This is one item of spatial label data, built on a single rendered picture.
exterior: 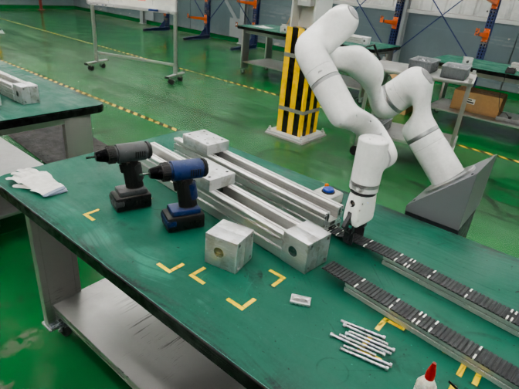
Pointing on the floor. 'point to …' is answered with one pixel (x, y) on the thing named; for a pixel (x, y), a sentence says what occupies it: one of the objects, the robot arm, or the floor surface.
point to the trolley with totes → (462, 76)
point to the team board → (139, 10)
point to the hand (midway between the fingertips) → (353, 235)
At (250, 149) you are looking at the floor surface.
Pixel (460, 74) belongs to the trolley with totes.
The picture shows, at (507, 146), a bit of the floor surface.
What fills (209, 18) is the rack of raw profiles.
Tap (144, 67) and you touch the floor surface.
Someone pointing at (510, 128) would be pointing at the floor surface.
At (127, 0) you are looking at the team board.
